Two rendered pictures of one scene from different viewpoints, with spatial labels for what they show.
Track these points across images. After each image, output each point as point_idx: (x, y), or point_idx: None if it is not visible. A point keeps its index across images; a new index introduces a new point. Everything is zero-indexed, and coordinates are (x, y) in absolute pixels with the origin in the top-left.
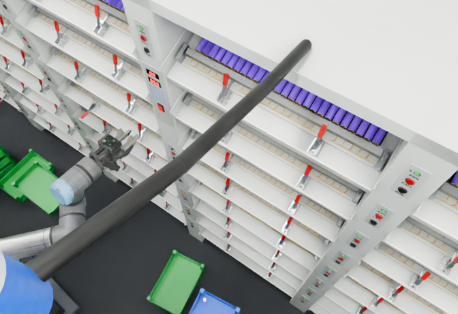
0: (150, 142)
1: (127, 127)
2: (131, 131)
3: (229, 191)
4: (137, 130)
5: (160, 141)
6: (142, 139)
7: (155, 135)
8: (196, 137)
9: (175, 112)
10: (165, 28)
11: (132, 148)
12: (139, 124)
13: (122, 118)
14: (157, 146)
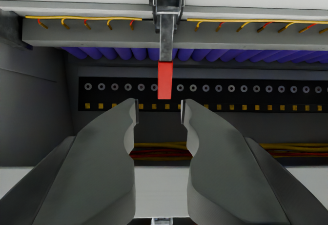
0: None
1: None
2: None
3: None
4: None
5: (62, 10)
6: None
7: (107, 19)
8: None
9: None
10: None
11: (61, 145)
12: (163, 98)
13: (313, 8)
14: None
